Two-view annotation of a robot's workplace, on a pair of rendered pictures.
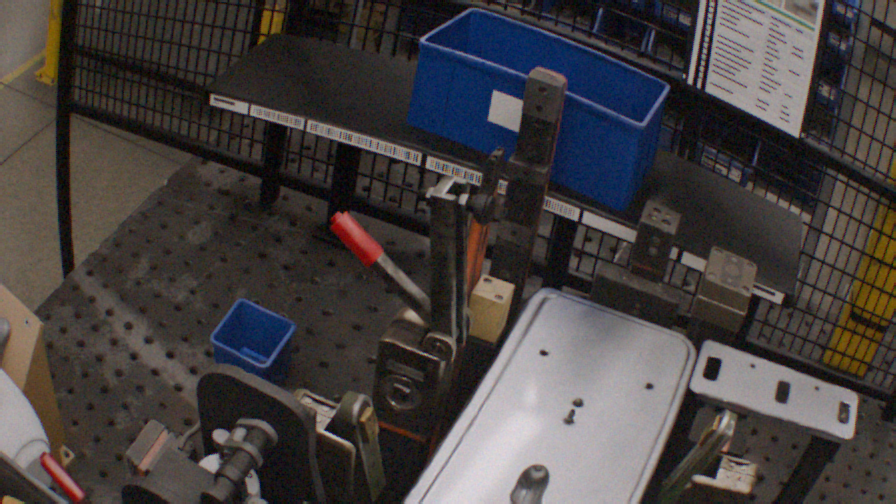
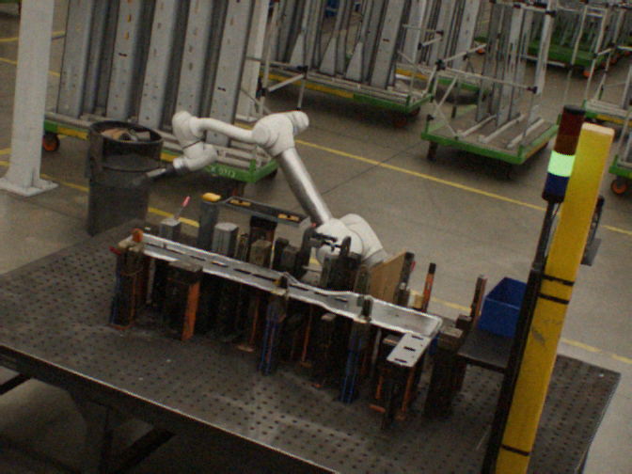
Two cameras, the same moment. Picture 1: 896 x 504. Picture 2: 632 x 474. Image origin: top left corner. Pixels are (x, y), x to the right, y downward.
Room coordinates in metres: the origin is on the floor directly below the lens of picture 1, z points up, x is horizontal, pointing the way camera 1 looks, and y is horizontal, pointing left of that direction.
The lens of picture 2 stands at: (0.58, -4.23, 2.69)
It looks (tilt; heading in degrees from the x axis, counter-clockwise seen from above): 19 degrees down; 91
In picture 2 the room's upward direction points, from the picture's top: 10 degrees clockwise
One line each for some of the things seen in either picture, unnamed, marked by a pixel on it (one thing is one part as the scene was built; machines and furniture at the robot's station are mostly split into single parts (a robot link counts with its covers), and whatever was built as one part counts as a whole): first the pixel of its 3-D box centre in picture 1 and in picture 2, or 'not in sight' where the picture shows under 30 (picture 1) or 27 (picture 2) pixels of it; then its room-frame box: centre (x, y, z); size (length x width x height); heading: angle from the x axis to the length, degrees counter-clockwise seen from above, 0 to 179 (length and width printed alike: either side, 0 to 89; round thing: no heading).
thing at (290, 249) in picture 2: not in sight; (286, 290); (0.38, 0.17, 0.89); 0.13 x 0.11 x 0.38; 75
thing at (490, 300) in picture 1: (463, 414); (411, 335); (0.92, -0.05, 0.88); 0.04 x 0.04 x 0.36; 75
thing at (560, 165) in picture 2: not in sight; (561, 163); (1.18, -0.91, 1.90); 0.07 x 0.07 x 0.06
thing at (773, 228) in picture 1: (523, 144); (506, 323); (1.28, -0.07, 1.01); 0.90 x 0.22 x 0.03; 75
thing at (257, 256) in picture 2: not in sight; (255, 285); (0.24, 0.16, 0.89); 0.13 x 0.11 x 0.38; 75
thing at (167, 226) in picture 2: not in sight; (165, 260); (-0.17, 0.28, 0.88); 0.11 x 0.10 x 0.36; 75
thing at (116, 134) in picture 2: not in sight; (120, 182); (-0.95, 2.77, 0.36); 0.54 x 0.50 x 0.73; 71
